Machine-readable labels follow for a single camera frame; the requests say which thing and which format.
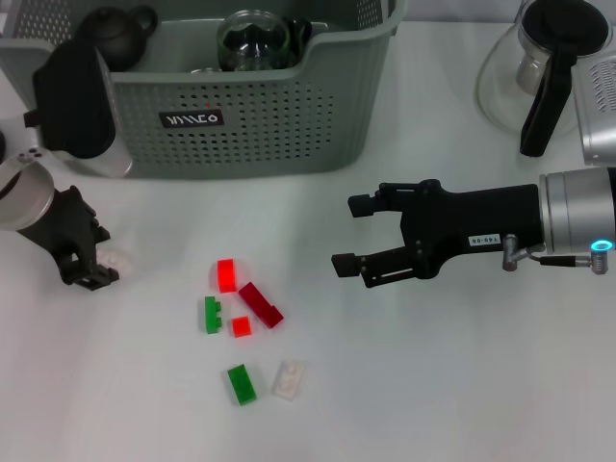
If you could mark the dark red long brick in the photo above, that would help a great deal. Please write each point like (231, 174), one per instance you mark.
(260, 305)

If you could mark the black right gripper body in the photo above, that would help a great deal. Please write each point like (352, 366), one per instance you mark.
(471, 226)

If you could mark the white toy brick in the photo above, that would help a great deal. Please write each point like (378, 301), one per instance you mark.
(290, 380)
(120, 260)

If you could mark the green rectangular brick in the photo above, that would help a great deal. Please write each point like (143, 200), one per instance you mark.
(242, 385)

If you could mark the small red square brick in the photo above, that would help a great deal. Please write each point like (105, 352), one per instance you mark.
(240, 327)

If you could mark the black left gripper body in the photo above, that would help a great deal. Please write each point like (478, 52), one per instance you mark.
(62, 226)

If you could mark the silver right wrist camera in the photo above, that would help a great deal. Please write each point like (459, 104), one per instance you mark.
(597, 115)

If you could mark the green notched brick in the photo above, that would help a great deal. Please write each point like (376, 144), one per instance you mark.
(211, 317)

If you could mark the dark clay teapot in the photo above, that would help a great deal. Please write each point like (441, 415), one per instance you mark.
(125, 33)

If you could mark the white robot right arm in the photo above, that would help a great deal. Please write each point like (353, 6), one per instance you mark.
(577, 212)

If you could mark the bright red rectangular brick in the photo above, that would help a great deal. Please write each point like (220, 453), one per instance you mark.
(226, 276)

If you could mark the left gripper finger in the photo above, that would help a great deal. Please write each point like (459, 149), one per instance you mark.
(91, 278)
(102, 236)

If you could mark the right gripper silver connector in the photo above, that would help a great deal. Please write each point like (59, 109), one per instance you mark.
(509, 252)

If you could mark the glass teacup black sleeve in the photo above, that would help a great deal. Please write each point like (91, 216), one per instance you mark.
(252, 45)
(204, 70)

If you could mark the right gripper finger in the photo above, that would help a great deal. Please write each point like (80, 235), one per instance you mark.
(363, 204)
(346, 264)

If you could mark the grey perforated storage bin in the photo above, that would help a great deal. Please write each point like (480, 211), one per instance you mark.
(240, 144)

